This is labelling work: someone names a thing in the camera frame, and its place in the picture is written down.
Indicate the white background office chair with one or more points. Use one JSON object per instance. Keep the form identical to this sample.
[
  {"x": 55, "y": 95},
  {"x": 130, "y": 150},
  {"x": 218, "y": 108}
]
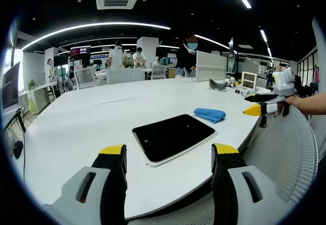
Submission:
[
  {"x": 159, "y": 72},
  {"x": 85, "y": 78}
]

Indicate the green potted plant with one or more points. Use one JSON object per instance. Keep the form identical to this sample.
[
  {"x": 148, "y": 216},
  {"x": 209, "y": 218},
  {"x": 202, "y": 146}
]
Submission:
[{"x": 32, "y": 84}]

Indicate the white mesh office chair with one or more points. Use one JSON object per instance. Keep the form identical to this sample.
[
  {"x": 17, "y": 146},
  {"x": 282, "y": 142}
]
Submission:
[{"x": 287, "y": 153}]

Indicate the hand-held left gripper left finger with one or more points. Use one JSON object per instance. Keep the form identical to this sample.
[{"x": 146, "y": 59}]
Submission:
[{"x": 76, "y": 189}]

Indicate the white low cabinet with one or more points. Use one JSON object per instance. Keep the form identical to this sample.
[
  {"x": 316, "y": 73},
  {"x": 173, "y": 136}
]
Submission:
[{"x": 38, "y": 96}]

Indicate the blue cleaning cloth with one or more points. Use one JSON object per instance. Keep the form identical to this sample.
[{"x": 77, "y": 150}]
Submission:
[{"x": 210, "y": 114}]

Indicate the black computer monitor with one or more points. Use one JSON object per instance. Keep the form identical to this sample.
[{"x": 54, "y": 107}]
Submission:
[{"x": 10, "y": 87}]

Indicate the person's right hand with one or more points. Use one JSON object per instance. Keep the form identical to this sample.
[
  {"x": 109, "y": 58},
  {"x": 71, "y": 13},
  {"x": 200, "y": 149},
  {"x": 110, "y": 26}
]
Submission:
[{"x": 295, "y": 100}]

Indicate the long curved ceiling light strip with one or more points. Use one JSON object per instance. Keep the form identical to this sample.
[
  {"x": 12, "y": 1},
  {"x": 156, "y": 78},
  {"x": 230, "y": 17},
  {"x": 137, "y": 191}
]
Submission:
[{"x": 84, "y": 27}]

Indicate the wall television screen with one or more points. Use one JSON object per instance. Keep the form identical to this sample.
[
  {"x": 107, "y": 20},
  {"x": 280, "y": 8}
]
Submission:
[{"x": 80, "y": 51}]

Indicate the wide white mesh panel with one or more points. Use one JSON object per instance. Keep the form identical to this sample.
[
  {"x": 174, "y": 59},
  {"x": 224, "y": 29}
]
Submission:
[{"x": 124, "y": 76}]

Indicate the white controller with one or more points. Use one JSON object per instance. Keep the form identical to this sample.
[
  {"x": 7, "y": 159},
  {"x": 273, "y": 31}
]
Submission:
[{"x": 247, "y": 92}]

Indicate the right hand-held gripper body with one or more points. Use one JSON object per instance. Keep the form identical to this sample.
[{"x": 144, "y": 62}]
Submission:
[{"x": 284, "y": 87}]

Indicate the grey headset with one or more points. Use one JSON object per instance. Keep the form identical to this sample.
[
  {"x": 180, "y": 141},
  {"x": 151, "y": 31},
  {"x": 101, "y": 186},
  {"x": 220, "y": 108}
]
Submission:
[{"x": 216, "y": 85}]

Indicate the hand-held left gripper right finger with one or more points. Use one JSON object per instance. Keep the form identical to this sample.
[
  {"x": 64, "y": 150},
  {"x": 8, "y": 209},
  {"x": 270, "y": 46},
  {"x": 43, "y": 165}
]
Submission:
[{"x": 237, "y": 184}]

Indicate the small white box device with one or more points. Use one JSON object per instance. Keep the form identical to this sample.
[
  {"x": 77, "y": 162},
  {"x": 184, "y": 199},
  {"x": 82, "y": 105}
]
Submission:
[{"x": 249, "y": 80}]

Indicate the white desk partition screen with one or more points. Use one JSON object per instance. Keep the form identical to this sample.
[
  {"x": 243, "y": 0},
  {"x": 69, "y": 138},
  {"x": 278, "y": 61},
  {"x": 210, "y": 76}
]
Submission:
[{"x": 211, "y": 66}]

